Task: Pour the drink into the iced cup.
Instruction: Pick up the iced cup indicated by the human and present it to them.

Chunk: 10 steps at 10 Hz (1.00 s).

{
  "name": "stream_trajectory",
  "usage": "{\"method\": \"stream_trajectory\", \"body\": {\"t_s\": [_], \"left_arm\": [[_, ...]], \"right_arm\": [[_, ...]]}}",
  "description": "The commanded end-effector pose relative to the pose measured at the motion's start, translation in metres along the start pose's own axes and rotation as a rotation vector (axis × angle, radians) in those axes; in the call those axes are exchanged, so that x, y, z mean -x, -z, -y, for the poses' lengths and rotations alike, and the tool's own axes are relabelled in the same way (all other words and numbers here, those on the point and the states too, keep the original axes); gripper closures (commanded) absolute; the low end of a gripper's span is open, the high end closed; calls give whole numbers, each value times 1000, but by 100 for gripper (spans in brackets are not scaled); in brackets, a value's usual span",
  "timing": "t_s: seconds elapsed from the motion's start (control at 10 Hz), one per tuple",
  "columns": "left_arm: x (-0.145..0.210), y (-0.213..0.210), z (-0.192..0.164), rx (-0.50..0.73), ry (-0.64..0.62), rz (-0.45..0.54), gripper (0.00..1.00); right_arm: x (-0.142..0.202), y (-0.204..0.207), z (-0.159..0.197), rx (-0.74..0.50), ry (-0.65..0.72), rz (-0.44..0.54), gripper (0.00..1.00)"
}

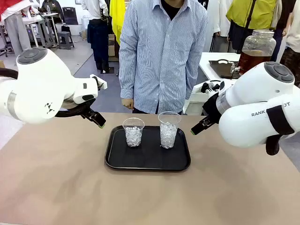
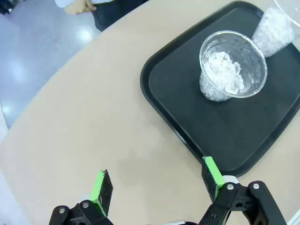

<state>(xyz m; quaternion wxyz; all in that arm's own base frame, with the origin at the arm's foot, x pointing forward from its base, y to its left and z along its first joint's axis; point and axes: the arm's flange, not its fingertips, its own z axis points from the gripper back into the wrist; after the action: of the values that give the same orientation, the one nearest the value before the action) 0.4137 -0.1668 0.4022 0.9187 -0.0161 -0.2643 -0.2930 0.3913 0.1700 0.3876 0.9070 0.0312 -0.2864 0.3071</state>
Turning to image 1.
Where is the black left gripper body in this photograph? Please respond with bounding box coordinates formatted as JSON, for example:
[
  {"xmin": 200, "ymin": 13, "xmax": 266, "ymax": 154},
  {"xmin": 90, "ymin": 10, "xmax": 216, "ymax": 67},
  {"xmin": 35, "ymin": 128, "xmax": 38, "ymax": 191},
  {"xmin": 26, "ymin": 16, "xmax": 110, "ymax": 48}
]
[{"xmin": 81, "ymin": 106, "xmax": 94, "ymax": 119}]

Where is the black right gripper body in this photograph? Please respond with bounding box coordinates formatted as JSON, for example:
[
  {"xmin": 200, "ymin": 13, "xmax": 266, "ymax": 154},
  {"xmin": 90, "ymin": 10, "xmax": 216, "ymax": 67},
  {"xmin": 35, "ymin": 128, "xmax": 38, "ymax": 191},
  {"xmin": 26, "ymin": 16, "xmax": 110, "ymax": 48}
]
[{"xmin": 202, "ymin": 92, "xmax": 222, "ymax": 125}]

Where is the tall clear iced cup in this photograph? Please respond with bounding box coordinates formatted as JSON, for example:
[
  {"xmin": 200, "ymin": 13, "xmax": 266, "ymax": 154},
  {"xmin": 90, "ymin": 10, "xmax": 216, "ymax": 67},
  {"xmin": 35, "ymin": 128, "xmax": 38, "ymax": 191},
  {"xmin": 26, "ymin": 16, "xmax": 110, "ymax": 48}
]
[{"xmin": 157, "ymin": 111, "xmax": 182, "ymax": 150}]

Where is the short clear iced cup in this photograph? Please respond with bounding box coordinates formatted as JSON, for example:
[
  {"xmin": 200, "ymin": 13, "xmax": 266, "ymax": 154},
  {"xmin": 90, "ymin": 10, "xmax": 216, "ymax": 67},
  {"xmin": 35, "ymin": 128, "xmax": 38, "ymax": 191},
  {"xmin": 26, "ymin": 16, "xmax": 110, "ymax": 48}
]
[{"xmin": 122, "ymin": 118, "xmax": 145, "ymax": 148}]

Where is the glass tea dispenser jar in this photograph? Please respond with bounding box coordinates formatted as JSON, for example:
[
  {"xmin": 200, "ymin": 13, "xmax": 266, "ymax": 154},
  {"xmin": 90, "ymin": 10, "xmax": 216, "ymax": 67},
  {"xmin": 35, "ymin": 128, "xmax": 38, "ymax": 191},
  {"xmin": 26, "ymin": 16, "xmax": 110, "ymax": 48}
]
[{"xmin": 231, "ymin": 30, "xmax": 277, "ymax": 79}]

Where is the person's left forearm striped sleeve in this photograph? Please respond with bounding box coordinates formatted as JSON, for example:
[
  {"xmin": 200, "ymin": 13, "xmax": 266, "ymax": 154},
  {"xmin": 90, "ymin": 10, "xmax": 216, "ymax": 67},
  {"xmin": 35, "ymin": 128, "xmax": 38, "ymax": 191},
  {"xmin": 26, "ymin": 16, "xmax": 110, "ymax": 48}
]
[{"xmin": 184, "ymin": 67, "xmax": 200, "ymax": 100}]

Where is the person's right forearm striped sleeve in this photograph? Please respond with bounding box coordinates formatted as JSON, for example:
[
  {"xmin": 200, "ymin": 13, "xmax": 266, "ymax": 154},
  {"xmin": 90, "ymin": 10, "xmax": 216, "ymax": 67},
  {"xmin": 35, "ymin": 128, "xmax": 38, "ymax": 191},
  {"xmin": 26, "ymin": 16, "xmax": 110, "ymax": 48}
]
[{"xmin": 119, "ymin": 67, "xmax": 135, "ymax": 100}]

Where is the person's right hand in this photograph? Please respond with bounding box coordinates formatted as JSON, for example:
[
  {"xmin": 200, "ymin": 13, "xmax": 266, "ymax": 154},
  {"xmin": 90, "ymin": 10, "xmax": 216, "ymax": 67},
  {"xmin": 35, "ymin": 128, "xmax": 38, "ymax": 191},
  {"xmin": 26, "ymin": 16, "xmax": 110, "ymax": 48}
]
[{"xmin": 121, "ymin": 98, "xmax": 135, "ymax": 110}]

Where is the white side table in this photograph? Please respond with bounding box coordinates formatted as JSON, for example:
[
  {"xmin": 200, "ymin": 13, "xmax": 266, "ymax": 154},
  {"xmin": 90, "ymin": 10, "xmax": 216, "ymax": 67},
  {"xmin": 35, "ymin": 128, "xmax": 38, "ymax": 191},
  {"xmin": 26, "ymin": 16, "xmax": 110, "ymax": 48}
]
[{"xmin": 182, "ymin": 52, "xmax": 242, "ymax": 115}]

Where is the large black serving tray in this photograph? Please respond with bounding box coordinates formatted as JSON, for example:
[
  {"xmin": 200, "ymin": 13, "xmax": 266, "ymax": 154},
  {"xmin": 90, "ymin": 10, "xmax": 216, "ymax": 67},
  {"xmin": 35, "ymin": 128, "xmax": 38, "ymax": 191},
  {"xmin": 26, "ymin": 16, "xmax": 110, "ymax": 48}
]
[{"xmin": 104, "ymin": 125, "xmax": 191, "ymax": 171}]

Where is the brown cardboard box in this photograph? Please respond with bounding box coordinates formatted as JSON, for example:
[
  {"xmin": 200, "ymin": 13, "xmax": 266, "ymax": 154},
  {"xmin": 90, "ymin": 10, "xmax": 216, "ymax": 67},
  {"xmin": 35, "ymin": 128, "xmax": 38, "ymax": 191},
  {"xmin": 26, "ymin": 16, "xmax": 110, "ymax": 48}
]
[{"xmin": 107, "ymin": 34, "xmax": 120, "ymax": 62}]

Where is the person in striped shirt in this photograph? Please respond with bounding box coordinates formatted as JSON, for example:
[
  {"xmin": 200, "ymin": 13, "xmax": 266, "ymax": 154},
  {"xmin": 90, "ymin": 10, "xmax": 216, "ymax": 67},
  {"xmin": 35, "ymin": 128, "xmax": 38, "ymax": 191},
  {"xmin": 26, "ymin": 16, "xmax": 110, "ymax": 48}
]
[{"xmin": 118, "ymin": 0, "xmax": 209, "ymax": 115}]

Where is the grey plastic stool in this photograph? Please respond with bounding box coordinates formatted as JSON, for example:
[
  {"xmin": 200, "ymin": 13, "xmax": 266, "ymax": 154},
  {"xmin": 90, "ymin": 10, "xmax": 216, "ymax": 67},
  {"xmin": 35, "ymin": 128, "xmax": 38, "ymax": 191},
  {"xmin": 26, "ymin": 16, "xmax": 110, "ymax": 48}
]
[{"xmin": 58, "ymin": 31, "xmax": 75, "ymax": 50}]

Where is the mannequin white shirt navy skirt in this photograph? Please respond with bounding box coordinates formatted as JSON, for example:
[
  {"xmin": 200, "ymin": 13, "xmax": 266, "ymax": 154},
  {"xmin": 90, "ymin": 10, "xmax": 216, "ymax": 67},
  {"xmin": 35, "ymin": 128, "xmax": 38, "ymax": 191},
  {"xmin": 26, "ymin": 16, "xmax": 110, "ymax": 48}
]
[{"xmin": 81, "ymin": 0, "xmax": 114, "ymax": 74}]

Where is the yellow hanging cloth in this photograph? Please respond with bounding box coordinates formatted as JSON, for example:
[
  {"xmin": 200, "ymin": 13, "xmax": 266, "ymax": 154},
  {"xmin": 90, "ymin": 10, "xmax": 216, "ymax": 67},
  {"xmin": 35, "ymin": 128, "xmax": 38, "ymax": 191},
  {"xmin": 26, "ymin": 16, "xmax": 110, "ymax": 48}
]
[{"xmin": 109, "ymin": 0, "xmax": 127, "ymax": 45}]

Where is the black chair back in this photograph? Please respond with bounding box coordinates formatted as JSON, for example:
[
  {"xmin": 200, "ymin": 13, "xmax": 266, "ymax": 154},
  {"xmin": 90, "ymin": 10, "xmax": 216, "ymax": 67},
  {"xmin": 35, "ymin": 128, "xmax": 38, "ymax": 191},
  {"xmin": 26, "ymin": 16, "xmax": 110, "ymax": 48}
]
[{"xmin": 62, "ymin": 7, "xmax": 79, "ymax": 25}]

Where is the white workshop desk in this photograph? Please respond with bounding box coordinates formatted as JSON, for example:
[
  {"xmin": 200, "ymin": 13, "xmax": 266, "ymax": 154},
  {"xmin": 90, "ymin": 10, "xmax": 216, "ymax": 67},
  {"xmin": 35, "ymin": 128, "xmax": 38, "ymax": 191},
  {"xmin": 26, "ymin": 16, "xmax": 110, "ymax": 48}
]
[{"xmin": 22, "ymin": 13, "xmax": 59, "ymax": 49}]

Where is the person in grey trousers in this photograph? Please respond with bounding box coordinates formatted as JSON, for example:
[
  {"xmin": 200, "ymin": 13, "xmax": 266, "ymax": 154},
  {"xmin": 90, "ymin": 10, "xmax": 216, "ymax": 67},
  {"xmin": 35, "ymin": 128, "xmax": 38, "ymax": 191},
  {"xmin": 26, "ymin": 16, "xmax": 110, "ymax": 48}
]
[{"xmin": 0, "ymin": 0, "xmax": 32, "ymax": 57}]

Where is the seated person in dark jacket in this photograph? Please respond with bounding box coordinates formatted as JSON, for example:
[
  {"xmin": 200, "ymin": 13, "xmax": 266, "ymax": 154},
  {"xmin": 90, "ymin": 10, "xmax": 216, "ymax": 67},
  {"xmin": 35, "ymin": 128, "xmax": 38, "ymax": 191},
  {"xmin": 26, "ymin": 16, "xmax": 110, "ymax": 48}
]
[{"xmin": 38, "ymin": 0, "xmax": 64, "ymax": 24}]

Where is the person in cream top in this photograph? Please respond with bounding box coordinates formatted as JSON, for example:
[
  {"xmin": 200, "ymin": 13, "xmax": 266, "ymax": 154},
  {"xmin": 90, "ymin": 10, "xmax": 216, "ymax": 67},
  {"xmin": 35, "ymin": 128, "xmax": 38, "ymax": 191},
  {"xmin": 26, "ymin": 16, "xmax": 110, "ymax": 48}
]
[{"xmin": 280, "ymin": 0, "xmax": 300, "ymax": 86}]

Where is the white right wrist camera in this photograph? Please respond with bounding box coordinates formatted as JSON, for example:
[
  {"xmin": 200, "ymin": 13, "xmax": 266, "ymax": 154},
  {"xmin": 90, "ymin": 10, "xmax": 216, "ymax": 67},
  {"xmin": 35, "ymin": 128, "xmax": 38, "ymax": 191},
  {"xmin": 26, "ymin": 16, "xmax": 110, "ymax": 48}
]
[{"xmin": 201, "ymin": 80, "xmax": 225, "ymax": 94}]

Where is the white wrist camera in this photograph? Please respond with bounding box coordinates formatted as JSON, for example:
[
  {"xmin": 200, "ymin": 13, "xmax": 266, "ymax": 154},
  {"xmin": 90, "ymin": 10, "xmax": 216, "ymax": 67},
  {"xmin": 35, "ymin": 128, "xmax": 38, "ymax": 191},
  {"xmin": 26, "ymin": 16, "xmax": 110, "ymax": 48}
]
[
  {"xmin": 90, "ymin": 74, "xmax": 108, "ymax": 91},
  {"xmin": 201, "ymin": 80, "xmax": 225, "ymax": 94}
]

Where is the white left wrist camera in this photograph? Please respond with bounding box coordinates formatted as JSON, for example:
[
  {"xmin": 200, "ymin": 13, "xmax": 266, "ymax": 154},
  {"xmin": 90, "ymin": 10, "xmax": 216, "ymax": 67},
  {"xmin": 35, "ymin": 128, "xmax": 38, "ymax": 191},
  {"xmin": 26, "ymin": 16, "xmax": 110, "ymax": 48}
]
[{"xmin": 90, "ymin": 74, "xmax": 108, "ymax": 91}]

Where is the black handled tray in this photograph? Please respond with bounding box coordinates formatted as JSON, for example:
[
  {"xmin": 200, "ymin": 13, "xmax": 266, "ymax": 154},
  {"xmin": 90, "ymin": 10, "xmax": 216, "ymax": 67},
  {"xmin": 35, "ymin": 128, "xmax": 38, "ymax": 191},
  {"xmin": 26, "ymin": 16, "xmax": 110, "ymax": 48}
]
[{"xmin": 208, "ymin": 59, "xmax": 242, "ymax": 80}]

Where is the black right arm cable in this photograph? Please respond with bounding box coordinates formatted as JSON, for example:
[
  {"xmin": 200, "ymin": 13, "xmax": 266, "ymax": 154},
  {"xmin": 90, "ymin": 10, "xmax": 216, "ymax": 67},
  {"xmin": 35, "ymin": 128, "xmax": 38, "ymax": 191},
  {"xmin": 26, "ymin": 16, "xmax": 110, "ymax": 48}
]
[{"xmin": 266, "ymin": 105, "xmax": 295, "ymax": 156}]

